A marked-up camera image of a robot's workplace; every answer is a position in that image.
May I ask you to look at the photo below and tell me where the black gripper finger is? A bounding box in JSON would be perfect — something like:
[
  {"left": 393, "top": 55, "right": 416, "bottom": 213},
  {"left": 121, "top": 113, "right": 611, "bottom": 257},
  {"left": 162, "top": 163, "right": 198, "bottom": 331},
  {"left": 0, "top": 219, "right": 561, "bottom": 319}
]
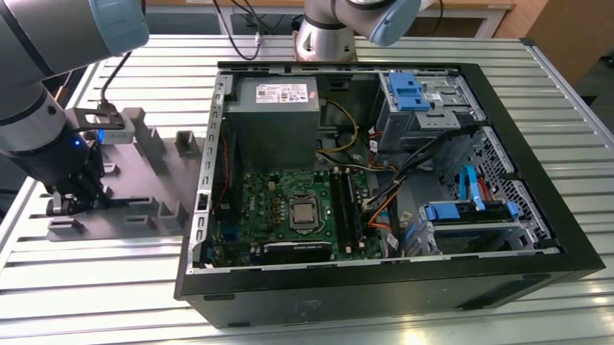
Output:
[
  {"left": 45, "top": 192, "right": 77, "bottom": 219},
  {"left": 70, "top": 157, "right": 114, "bottom": 213}
]

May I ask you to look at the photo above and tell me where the black RAM slot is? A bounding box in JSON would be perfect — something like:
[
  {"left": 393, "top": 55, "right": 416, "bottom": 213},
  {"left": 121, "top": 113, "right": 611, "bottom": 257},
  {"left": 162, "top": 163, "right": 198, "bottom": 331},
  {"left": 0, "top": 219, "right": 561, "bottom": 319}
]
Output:
[{"left": 329, "top": 168, "right": 353, "bottom": 253}]

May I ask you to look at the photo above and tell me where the grey parts rack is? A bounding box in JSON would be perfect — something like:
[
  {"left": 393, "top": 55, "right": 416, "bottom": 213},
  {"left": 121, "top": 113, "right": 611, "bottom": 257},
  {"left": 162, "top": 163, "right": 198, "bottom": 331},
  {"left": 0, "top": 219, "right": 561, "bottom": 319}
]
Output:
[{"left": 45, "top": 106, "right": 205, "bottom": 245}]

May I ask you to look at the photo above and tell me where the green motherboard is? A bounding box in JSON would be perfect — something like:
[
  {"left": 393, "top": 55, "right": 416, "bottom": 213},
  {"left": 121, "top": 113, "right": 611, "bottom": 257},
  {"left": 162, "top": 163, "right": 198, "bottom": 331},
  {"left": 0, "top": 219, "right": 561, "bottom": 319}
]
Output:
[{"left": 209, "top": 168, "right": 384, "bottom": 267}]

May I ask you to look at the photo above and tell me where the grey power supply unit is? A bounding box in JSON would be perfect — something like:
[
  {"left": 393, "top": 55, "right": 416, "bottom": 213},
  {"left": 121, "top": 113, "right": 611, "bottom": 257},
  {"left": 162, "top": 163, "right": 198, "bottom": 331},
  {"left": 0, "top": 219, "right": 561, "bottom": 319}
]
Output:
[{"left": 224, "top": 75, "right": 321, "bottom": 170}]

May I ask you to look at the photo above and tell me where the metal socket cover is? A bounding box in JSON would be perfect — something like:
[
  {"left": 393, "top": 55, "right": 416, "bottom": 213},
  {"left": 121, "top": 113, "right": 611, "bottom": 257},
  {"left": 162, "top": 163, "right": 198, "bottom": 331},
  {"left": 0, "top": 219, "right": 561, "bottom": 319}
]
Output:
[{"left": 284, "top": 193, "right": 325, "bottom": 235}]

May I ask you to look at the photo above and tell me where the silver CPU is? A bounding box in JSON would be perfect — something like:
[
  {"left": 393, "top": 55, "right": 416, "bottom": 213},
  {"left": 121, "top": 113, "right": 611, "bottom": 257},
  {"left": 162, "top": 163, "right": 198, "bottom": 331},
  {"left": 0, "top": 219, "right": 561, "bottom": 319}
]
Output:
[{"left": 290, "top": 203, "right": 318, "bottom": 224}]

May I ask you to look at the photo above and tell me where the black graphics card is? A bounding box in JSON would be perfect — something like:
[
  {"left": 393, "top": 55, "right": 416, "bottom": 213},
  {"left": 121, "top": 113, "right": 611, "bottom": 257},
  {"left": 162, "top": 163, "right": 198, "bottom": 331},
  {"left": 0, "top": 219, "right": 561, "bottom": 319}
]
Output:
[{"left": 260, "top": 239, "right": 332, "bottom": 264}]

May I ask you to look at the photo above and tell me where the black PC case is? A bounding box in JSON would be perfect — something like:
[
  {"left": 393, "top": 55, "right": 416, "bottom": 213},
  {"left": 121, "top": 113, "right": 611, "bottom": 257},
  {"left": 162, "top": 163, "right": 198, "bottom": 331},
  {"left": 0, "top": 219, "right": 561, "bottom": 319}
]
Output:
[{"left": 172, "top": 60, "right": 605, "bottom": 328}]

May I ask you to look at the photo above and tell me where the silver drive cage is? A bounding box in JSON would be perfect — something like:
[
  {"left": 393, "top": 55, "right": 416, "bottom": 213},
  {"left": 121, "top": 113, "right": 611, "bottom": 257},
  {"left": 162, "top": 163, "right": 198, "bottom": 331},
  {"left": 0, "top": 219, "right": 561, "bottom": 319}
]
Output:
[{"left": 376, "top": 70, "right": 485, "bottom": 152}]

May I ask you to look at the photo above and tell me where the hard disk in blue carrier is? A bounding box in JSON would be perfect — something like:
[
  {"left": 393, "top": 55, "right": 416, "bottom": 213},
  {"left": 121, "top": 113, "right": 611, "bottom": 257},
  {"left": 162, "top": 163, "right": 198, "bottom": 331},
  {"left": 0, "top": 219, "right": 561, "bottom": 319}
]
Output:
[{"left": 421, "top": 201, "right": 520, "bottom": 226}]

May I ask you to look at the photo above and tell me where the silver disk bay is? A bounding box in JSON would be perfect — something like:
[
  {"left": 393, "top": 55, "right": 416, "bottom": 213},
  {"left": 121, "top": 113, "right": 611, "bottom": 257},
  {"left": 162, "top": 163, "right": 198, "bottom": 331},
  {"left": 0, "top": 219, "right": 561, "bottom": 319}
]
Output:
[{"left": 397, "top": 201, "right": 547, "bottom": 258}]

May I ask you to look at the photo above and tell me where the wooden desk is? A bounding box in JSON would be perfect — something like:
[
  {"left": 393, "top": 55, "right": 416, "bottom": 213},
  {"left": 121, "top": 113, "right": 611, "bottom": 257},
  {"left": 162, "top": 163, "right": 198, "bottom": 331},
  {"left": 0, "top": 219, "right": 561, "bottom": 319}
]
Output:
[{"left": 142, "top": 0, "right": 517, "bottom": 39}]

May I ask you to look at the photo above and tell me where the brown wooden cabinet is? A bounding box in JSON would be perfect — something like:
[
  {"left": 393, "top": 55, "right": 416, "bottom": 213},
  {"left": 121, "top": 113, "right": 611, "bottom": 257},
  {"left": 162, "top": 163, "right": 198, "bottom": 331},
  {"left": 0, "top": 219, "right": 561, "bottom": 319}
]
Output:
[{"left": 492, "top": 0, "right": 614, "bottom": 86}]

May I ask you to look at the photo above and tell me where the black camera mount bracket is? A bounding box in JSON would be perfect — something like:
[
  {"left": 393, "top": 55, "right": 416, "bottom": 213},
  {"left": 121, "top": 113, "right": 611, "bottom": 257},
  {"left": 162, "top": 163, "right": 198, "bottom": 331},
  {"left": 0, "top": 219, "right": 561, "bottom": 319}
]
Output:
[{"left": 65, "top": 106, "right": 126, "bottom": 131}]

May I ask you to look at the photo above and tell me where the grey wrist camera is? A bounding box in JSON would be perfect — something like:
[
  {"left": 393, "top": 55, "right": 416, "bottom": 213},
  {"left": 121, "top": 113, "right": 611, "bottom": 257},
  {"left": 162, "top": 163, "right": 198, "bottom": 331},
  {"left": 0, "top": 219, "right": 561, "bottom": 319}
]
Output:
[{"left": 97, "top": 121, "right": 136, "bottom": 145}]

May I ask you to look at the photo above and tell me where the black camera cable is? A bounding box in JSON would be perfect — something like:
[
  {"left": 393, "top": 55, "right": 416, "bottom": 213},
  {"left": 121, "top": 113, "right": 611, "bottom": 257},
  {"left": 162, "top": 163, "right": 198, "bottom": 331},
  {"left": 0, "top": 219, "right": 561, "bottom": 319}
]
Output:
[{"left": 97, "top": 50, "right": 134, "bottom": 109}]

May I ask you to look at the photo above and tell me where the yellow wire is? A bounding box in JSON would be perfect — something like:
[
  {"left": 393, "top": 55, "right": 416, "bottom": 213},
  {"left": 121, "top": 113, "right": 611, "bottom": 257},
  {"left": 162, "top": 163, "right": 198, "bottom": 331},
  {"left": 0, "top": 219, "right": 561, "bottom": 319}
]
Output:
[{"left": 314, "top": 100, "right": 360, "bottom": 155}]

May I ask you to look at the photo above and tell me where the orange wire bundle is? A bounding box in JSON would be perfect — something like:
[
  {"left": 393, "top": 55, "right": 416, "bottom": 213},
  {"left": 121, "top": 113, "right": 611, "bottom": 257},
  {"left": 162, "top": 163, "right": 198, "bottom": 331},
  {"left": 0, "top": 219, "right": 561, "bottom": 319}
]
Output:
[{"left": 366, "top": 203, "right": 400, "bottom": 230}]

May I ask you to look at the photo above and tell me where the black cable bundle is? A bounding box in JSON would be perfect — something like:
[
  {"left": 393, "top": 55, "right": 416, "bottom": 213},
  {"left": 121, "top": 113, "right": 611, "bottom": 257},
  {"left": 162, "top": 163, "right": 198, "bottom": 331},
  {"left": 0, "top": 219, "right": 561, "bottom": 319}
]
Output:
[{"left": 366, "top": 127, "right": 480, "bottom": 211}]

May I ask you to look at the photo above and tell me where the blue drive bracket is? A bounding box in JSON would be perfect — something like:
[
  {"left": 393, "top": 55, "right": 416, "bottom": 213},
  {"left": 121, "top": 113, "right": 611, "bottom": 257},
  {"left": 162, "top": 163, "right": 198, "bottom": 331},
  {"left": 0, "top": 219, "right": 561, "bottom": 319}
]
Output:
[{"left": 387, "top": 71, "right": 431, "bottom": 113}]

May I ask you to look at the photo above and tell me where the blue flat cable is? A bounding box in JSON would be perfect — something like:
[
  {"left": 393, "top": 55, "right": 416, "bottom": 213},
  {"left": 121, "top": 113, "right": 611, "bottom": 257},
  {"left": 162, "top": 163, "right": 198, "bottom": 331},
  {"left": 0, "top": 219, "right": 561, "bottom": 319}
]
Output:
[{"left": 459, "top": 164, "right": 485, "bottom": 211}]

